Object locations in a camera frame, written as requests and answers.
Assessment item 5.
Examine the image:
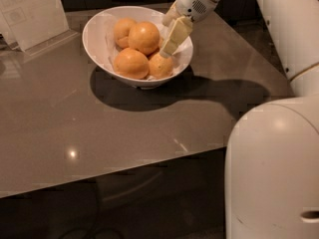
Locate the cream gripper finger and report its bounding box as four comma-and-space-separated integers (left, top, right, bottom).
159, 16, 193, 58
161, 3, 180, 27

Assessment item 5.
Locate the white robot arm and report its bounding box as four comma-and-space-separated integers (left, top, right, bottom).
224, 0, 319, 239

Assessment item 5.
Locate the white paper bowl liner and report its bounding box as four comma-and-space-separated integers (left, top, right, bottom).
105, 17, 181, 81

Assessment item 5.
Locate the top orange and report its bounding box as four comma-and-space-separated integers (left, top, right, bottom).
129, 21, 160, 56

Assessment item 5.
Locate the front right orange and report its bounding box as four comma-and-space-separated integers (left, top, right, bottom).
149, 53, 173, 79

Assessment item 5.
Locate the back left orange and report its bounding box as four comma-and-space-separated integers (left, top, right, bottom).
114, 18, 136, 49

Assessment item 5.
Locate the white ceramic bowl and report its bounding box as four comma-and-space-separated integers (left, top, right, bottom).
82, 6, 193, 89

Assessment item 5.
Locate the front left orange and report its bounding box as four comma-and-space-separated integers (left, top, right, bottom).
113, 48, 150, 80

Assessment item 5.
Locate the clear acrylic sign stand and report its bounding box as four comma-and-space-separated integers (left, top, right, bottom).
0, 0, 78, 55

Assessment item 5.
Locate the black floor cable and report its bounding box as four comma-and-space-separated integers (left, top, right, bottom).
56, 179, 126, 239

